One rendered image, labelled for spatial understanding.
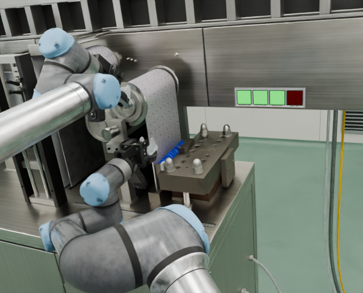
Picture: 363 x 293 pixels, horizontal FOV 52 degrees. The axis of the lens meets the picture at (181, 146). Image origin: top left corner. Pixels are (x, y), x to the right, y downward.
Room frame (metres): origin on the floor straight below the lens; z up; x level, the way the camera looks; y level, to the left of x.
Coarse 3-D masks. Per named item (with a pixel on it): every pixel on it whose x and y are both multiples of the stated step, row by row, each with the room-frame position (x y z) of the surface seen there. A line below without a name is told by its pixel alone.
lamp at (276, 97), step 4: (272, 92) 1.29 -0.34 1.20; (276, 92) 1.28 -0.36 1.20; (280, 92) 1.28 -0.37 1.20; (272, 96) 1.29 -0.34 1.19; (276, 96) 1.28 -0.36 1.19; (280, 96) 1.28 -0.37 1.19; (272, 100) 1.29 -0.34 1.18; (276, 100) 1.28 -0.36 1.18; (280, 100) 1.28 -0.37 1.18; (272, 104) 1.29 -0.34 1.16; (276, 104) 1.28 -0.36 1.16; (280, 104) 1.28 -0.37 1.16
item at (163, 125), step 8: (168, 104) 1.30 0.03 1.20; (176, 104) 1.36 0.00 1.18; (160, 112) 1.24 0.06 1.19; (168, 112) 1.30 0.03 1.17; (176, 112) 1.36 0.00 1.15; (152, 120) 1.19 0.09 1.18; (160, 120) 1.24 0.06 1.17; (168, 120) 1.29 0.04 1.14; (176, 120) 1.35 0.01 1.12; (152, 128) 1.18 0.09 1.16; (160, 128) 1.23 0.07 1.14; (168, 128) 1.28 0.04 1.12; (176, 128) 1.34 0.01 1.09; (152, 136) 1.18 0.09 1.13; (160, 136) 1.22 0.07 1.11; (168, 136) 1.28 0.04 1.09; (176, 136) 1.34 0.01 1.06; (160, 144) 1.22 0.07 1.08; (168, 144) 1.27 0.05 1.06; (176, 144) 1.33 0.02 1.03; (160, 152) 1.21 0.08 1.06
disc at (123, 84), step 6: (120, 84) 1.19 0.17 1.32; (126, 84) 1.18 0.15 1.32; (132, 84) 1.17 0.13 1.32; (138, 90) 1.16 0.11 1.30; (144, 96) 1.15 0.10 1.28; (144, 102) 1.15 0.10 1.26; (144, 108) 1.15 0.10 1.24; (114, 114) 1.20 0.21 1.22; (144, 114) 1.15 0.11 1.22; (138, 120) 1.17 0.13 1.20
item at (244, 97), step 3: (237, 93) 1.35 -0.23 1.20; (240, 93) 1.34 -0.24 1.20; (243, 93) 1.34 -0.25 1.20; (246, 93) 1.33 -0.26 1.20; (249, 93) 1.33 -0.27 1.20; (237, 96) 1.35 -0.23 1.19; (240, 96) 1.34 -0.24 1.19; (243, 96) 1.34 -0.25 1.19; (246, 96) 1.33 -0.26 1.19; (249, 96) 1.33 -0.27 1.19; (237, 99) 1.35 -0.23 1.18; (240, 99) 1.34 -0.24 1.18; (243, 99) 1.34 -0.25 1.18; (246, 99) 1.33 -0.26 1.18; (249, 99) 1.33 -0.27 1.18; (240, 102) 1.34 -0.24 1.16; (243, 102) 1.34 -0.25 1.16; (246, 102) 1.33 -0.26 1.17; (249, 102) 1.33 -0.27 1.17
